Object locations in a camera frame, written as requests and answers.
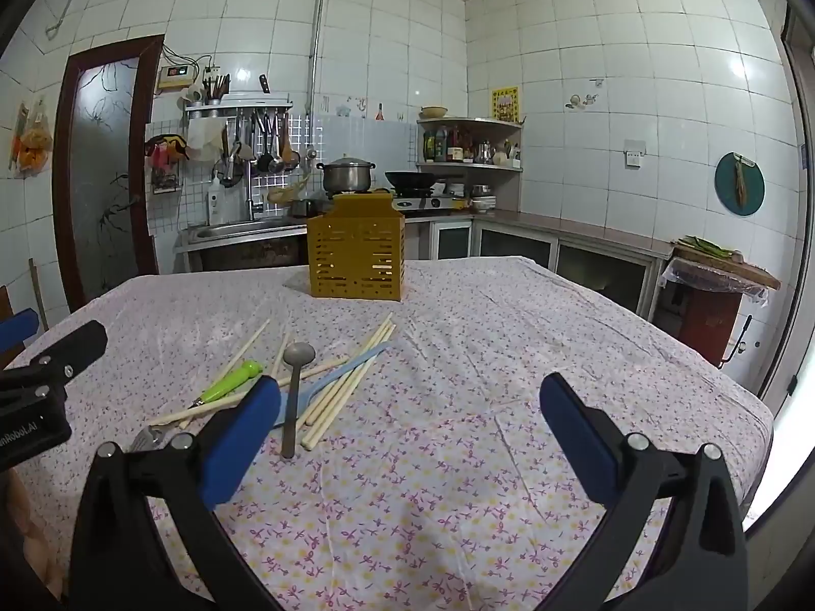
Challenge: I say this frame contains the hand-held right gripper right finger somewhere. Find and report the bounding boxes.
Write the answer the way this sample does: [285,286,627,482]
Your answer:
[538,372,751,611]

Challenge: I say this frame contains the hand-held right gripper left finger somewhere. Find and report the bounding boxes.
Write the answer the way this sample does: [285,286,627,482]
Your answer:
[69,375,282,611]

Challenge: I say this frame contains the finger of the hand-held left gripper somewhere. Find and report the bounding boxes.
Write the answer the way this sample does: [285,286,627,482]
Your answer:
[0,320,108,411]
[0,308,41,355]

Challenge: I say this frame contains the group of wooden chopsticks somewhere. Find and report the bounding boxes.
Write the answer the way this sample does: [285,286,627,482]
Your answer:
[149,313,397,450]

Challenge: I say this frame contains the yellow perforated utensil holder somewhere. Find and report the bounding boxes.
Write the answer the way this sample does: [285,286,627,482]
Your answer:
[307,192,406,302]

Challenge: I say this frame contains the row of hanging kitchen utensils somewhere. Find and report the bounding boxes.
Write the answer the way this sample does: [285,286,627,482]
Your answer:
[218,108,302,180]

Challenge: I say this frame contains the metal spoon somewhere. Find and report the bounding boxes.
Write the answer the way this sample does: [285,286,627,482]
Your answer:
[281,342,316,459]

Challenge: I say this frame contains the metal fork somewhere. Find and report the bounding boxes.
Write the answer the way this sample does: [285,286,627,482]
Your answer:
[130,425,174,454]

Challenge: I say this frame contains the light blue plastic utensil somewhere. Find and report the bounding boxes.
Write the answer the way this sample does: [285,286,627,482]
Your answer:
[270,342,394,429]

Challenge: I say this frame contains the floral tablecloth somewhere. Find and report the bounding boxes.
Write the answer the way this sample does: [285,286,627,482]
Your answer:
[3,256,774,611]

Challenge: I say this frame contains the red cabinet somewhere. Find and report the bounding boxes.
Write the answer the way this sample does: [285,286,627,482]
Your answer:
[662,261,765,365]

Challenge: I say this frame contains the brown framed glass door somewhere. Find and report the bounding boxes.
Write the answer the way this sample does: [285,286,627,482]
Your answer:
[52,35,165,313]

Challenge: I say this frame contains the hanging plastic bags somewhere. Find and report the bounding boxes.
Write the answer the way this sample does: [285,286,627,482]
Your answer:
[9,98,53,177]

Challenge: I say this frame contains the kitchen counter with cabinets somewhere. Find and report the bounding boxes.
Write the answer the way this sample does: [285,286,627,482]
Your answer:
[407,209,674,323]

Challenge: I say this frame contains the steel kitchen sink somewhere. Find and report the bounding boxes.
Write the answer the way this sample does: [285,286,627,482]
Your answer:
[178,217,311,249]

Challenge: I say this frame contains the red and yellow gloves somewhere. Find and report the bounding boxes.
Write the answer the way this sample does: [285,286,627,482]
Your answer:
[145,133,191,170]

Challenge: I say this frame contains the wooden cutting board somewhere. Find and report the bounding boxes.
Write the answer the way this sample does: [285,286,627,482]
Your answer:
[671,242,781,291]

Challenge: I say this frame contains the steel faucet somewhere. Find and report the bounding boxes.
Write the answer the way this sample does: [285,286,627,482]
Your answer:
[245,159,266,221]

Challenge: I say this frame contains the green vegetables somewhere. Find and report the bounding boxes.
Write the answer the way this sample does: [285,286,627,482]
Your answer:
[676,236,741,259]

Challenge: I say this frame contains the steel pot with lid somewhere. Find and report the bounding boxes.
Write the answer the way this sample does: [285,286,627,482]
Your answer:
[316,154,376,196]

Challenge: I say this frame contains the gas stove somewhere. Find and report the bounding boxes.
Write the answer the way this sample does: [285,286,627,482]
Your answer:
[375,187,457,213]

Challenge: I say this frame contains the steel corner shelf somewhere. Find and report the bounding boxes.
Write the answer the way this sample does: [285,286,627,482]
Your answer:
[417,116,524,174]

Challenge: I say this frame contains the black wok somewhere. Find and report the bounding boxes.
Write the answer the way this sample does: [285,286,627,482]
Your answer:
[384,169,447,192]

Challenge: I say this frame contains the teal round board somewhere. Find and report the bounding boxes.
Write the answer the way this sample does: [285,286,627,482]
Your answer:
[714,151,766,215]

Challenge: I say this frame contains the row of condiment bottles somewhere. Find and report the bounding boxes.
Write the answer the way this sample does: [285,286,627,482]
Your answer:
[422,127,476,164]

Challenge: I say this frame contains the green handled knife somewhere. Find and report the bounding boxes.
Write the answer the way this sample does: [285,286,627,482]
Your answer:
[189,360,263,409]

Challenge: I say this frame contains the yellow wall control box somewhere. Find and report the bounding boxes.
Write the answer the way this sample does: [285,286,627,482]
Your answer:
[157,64,199,91]

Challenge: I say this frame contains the steel wall rack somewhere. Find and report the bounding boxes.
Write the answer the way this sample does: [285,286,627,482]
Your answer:
[184,92,294,119]

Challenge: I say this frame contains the yellow wall poster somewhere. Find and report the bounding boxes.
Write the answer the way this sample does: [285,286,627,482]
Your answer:
[491,86,521,123]

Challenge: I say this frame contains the grey wall pipe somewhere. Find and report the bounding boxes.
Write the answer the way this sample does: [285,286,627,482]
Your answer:
[307,0,333,117]

